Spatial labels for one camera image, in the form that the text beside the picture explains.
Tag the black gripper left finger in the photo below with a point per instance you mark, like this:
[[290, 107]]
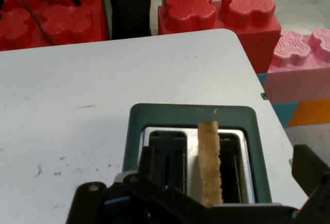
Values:
[[134, 198]]

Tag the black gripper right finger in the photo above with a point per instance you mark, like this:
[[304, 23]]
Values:
[[314, 182]]

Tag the dark green two-slot toaster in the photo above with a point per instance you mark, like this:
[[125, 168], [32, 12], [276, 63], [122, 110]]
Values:
[[180, 114]]

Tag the teal and orange floor mat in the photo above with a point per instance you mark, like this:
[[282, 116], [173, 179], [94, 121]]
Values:
[[312, 113]]

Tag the brown toast slice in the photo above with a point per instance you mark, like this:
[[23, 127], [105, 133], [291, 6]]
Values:
[[210, 162]]

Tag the pink foam block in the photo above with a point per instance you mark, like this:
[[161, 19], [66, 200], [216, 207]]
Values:
[[296, 85]]

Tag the black table edge clip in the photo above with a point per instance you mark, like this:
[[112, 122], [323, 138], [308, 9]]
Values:
[[264, 96]]

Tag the large red foam block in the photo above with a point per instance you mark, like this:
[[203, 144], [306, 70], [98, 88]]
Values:
[[64, 23]]

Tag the black upright object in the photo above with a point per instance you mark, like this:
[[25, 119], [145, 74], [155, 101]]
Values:
[[129, 7]]

